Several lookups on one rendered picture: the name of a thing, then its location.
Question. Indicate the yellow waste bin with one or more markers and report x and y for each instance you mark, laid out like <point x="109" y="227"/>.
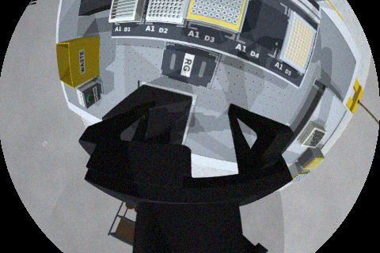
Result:
<point x="78" y="61"/>

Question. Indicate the black rectangular nest with label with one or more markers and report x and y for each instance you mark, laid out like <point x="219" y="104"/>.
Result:
<point x="188" y="64"/>

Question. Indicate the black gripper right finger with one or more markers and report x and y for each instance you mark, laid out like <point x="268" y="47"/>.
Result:
<point x="272" y="137"/>

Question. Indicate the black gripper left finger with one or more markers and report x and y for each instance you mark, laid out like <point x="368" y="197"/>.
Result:
<point x="114" y="126"/>

